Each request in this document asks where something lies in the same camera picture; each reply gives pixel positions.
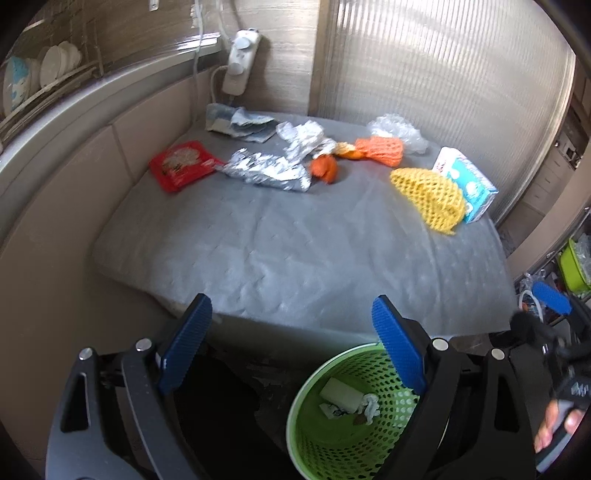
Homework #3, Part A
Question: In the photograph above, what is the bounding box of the large orange peel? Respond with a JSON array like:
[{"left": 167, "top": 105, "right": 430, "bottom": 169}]
[{"left": 310, "top": 154, "right": 341, "bottom": 184}]

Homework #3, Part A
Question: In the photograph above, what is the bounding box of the grey padded mat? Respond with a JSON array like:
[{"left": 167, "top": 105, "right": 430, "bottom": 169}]
[{"left": 92, "top": 111, "right": 518, "bottom": 337}]

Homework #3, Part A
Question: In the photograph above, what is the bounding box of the crumpled white paper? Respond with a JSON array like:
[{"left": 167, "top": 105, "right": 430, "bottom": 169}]
[{"left": 355, "top": 393, "right": 380, "bottom": 423}]

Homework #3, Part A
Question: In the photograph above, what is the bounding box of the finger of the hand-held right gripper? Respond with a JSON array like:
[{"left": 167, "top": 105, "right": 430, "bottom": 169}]
[
  {"left": 531, "top": 281, "right": 591, "bottom": 324},
  {"left": 510, "top": 311, "right": 561, "bottom": 354}
]

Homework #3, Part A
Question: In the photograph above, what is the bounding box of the blue and white tissue box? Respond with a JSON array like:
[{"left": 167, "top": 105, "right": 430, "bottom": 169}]
[{"left": 433, "top": 147, "right": 499, "bottom": 224}]

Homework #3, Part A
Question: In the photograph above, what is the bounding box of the red snack packet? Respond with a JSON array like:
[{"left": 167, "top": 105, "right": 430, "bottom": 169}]
[{"left": 148, "top": 141, "right": 226, "bottom": 193}]

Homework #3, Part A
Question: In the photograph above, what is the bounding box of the green perforated wastebasket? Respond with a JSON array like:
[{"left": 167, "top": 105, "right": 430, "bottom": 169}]
[{"left": 286, "top": 342, "right": 451, "bottom": 480}]

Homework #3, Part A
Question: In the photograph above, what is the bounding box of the large silver foil wrapper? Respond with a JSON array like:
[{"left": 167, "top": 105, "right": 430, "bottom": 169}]
[{"left": 217, "top": 148, "right": 311, "bottom": 192}]

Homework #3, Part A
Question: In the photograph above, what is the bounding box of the beige drawer cabinet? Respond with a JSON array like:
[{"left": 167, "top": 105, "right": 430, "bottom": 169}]
[{"left": 517, "top": 106, "right": 591, "bottom": 236}]

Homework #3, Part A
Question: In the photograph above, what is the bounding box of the metal dish rack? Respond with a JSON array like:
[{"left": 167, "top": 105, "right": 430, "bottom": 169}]
[{"left": 0, "top": 41, "right": 103, "bottom": 153}]

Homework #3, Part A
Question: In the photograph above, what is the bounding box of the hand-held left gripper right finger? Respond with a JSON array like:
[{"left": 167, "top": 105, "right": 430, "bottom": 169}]
[{"left": 369, "top": 295, "right": 539, "bottom": 480}]

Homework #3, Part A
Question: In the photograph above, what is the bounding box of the white ring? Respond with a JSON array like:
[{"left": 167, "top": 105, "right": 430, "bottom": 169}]
[{"left": 519, "top": 288, "right": 543, "bottom": 321}]

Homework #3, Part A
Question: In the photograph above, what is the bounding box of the person's right hand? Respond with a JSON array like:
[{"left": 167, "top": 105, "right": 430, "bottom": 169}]
[{"left": 533, "top": 399, "right": 583, "bottom": 455}]

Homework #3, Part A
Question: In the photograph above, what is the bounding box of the crumpled blue-grey packet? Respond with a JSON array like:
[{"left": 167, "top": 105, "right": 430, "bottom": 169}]
[{"left": 204, "top": 103, "right": 278, "bottom": 144}]

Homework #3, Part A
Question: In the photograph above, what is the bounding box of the translucent corrugated panel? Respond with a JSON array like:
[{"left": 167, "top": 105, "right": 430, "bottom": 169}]
[{"left": 314, "top": 0, "right": 578, "bottom": 222}]

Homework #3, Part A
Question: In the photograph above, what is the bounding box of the white power strip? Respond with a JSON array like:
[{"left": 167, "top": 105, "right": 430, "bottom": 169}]
[{"left": 222, "top": 28, "right": 262, "bottom": 96}]

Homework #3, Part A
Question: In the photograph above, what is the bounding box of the metal rail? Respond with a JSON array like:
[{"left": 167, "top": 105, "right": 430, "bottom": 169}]
[{"left": 0, "top": 37, "right": 222, "bottom": 178}]

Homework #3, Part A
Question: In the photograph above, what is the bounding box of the green plastic basin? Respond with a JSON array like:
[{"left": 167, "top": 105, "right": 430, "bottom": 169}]
[{"left": 556, "top": 237, "right": 591, "bottom": 294}]

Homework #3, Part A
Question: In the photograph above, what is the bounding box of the white cable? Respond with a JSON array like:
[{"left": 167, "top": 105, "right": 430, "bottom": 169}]
[{"left": 191, "top": 0, "right": 207, "bottom": 112}]

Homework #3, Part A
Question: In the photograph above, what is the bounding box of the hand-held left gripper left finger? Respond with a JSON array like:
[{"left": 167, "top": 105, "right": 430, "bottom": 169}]
[{"left": 45, "top": 293, "right": 213, "bottom": 480}]

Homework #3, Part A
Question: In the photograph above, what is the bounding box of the blue patterned plate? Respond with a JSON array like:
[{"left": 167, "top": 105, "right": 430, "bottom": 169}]
[{"left": 2, "top": 56, "right": 41, "bottom": 112}]

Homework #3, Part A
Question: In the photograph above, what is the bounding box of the orange foam net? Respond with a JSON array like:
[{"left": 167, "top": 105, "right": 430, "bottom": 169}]
[{"left": 355, "top": 136, "right": 404, "bottom": 168}]

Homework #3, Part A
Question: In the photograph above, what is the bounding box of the small silver foil wrapper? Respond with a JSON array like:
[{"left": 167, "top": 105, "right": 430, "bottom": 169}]
[{"left": 276, "top": 121, "right": 338, "bottom": 162}]

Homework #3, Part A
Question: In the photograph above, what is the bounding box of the power strip cord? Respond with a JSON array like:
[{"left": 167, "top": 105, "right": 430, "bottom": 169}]
[{"left": 210, "top": 65, "right": 230, "bottom": 104}]

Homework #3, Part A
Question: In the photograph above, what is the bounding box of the clear plastic bag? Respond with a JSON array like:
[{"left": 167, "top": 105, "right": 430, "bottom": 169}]
[{"left": 368, "top": 113, "right": 429, "bottom": 155}]

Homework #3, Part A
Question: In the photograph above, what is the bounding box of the yellow foam net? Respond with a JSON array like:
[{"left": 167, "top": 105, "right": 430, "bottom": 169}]
[{"left": 389, "top": 167, "right": 467, "bottom": 235}]

